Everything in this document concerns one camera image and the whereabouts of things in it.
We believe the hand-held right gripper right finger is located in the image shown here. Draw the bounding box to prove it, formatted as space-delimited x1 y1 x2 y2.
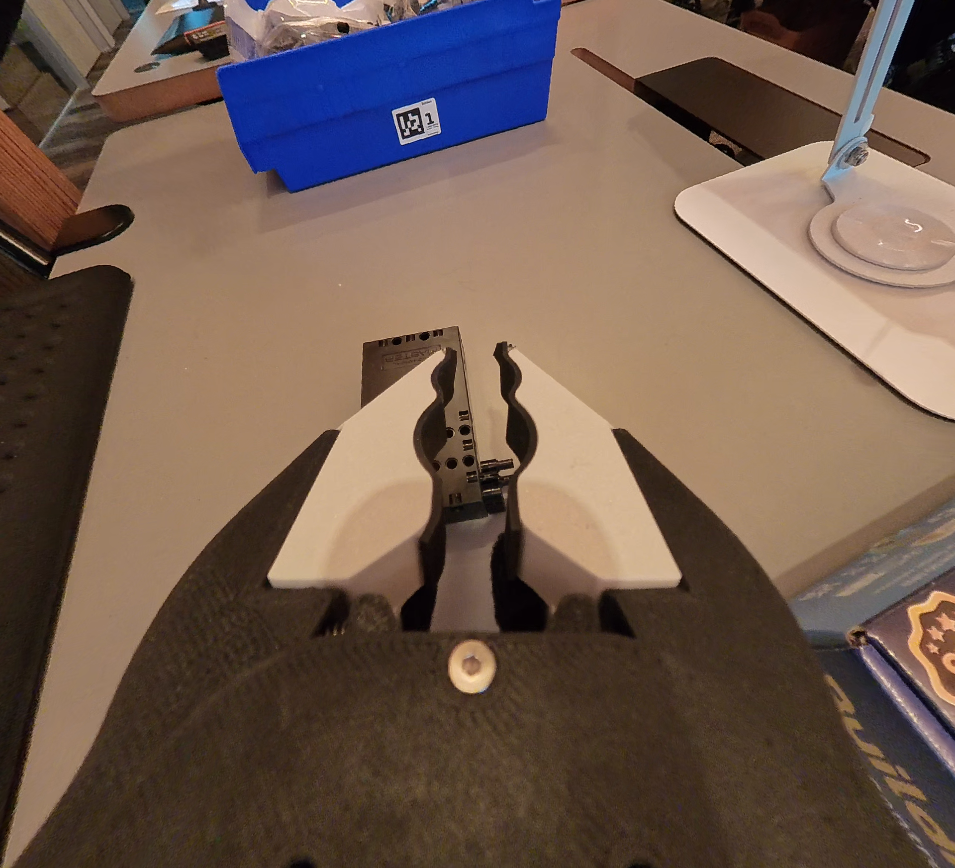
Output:
492 341 685 591

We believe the wood-edged grey desk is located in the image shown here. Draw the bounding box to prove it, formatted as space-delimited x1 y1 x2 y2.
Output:
91 0 419 125

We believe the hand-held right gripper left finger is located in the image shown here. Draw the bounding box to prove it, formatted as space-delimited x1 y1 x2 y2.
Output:
267 347 460 593

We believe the brown bag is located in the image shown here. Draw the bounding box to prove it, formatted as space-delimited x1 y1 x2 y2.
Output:
739 0 890 76

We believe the black desk cable cover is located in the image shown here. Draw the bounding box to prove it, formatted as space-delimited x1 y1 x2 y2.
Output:
569 47 932 165

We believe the white book stand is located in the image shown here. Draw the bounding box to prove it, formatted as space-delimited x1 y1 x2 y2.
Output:
673 0 955 423

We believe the black perforated plastic block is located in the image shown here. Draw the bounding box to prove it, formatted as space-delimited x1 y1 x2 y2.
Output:
361 325 517 527

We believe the blue plastic bin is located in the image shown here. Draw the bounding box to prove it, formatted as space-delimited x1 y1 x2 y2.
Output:
215 0 571 196

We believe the black charger with red label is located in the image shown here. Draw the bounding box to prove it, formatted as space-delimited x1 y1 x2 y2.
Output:
151 0 231 62

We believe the blue robot kit box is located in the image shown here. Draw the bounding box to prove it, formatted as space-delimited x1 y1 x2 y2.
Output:
789 516 955 868

